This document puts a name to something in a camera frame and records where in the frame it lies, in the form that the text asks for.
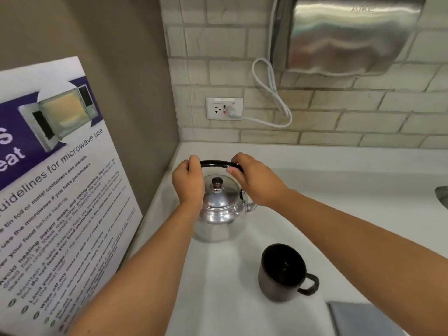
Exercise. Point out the person's right hand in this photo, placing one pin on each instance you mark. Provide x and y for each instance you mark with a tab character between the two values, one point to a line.
257	183

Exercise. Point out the person's left hand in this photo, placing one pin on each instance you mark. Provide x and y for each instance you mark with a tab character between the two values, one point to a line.
189	185

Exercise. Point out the person's right fingers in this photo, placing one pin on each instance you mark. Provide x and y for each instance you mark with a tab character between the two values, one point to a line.
238	160

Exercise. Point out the person's left fingers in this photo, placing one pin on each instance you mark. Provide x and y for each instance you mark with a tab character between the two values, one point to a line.
193	161

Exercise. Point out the silver metal kettle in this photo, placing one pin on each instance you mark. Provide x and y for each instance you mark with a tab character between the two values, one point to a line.
222	206

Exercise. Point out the person's right forearm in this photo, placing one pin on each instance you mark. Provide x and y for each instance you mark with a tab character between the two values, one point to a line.
357	248

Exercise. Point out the person's left forearm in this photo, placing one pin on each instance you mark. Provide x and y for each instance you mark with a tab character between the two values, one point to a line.
140	272

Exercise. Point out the white power plug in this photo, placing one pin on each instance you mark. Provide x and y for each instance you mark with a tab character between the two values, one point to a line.
231	111

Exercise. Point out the dark brown mug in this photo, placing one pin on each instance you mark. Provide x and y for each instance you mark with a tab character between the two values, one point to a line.
283	272

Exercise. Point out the microwave guidelines poster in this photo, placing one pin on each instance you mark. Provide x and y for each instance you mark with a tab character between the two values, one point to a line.
52	206

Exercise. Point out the stainless steel hand dryer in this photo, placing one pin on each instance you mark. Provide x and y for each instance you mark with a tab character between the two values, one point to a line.
344	33

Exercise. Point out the grey folded cloth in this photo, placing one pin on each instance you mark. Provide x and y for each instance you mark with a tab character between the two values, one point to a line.
364	318

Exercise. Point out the steel sink edge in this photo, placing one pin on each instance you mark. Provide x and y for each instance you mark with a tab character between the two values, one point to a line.
442	196

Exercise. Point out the white wall socket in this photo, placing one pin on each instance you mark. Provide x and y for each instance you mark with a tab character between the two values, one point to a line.
224	108

